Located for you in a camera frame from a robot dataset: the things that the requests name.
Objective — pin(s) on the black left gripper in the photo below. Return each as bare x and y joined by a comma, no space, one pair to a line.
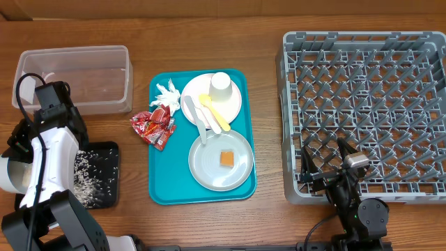
19,147

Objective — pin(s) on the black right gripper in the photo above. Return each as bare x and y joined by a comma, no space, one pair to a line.
308,172

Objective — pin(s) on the orange food cube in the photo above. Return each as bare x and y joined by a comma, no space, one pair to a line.
227,158

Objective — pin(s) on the grey round plate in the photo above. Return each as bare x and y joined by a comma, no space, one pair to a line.
204,161

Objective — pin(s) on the red snack wrapper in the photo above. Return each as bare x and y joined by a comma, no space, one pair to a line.
154,127

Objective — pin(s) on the white napkin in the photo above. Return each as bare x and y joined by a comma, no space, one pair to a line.
168,97

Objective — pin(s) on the grey small bowl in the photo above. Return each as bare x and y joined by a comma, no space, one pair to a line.
15,175

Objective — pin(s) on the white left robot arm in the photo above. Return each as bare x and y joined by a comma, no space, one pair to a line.
50,217

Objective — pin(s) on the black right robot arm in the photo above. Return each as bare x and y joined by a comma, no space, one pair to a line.
364,221

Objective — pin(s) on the grey dishwasher rack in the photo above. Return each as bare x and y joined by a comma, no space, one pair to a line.
383,92

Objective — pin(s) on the clear plastic bin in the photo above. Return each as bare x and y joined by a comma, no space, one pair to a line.
100,77

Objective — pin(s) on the black rice tray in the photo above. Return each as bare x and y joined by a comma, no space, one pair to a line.
96,175

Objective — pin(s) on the white paper cup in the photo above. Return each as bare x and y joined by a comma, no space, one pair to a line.
220,88

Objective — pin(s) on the grey plastic knife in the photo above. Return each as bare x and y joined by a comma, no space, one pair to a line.
198,122

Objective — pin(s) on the yellow plastic spoon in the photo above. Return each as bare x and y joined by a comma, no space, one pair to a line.
205,100

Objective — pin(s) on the teal plastic tray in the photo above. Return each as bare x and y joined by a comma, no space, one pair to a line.
170,181

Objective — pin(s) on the white round plate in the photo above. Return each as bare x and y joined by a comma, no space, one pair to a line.
228,108

